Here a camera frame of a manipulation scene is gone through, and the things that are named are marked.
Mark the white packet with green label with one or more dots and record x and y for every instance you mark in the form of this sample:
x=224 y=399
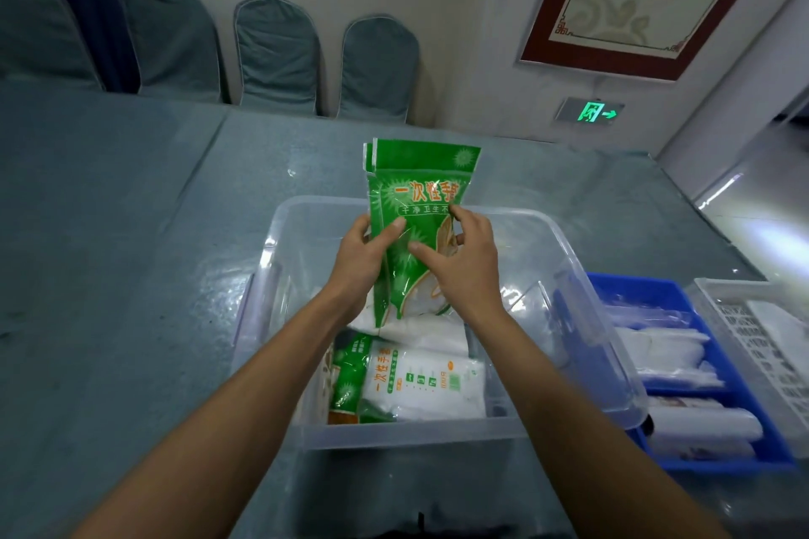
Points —
x=420 y=380

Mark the person's right forearm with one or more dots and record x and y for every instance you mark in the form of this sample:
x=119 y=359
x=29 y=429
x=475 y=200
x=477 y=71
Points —
x=569 y=425

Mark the clear plastic storage bin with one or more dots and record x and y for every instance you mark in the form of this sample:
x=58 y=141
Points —
x=297 y=229

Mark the white plastic basket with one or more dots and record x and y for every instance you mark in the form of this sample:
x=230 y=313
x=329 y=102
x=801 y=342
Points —
x=727 y=330

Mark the person's left hand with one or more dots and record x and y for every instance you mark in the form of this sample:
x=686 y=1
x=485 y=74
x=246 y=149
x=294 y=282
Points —
x=354 y=270

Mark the white item in basket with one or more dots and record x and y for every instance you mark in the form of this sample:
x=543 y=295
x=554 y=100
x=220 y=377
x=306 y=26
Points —
x=780 y=330

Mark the blue plastic tray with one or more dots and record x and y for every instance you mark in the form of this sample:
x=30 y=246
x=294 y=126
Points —
x=638 y=292

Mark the person's right thumb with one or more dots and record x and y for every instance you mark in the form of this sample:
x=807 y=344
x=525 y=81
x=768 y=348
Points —
x=425 y=254

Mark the person's left thumb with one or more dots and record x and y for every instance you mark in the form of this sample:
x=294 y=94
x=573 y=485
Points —
x=390 y=233

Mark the green and orange packet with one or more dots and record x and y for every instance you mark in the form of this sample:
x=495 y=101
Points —
x=344 y=380

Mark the green exit sign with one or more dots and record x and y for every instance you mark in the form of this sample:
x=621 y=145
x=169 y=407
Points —
x=589 y=111

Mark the person's left forearm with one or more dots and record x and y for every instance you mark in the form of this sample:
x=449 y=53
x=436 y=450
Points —
x=240 y=406

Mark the plain white packet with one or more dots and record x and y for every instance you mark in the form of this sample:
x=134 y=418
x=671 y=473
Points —
x=430 y=333

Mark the green disposable glove packet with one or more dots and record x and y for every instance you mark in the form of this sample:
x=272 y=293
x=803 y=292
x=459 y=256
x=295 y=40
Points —
x=417 y=178

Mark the person's right hand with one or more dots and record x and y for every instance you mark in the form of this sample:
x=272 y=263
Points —
x=467 y=279

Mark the grey covered chair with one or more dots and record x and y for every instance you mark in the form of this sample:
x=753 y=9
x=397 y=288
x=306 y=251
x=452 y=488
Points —
x=378 y=68
x=170 y=39
x=38 y=33
x=277 y=52

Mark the white plastic packet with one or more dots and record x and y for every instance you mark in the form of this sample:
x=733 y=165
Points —
x=705 y=422
x=651 y=316
x=686 y=378
x=663 y=349

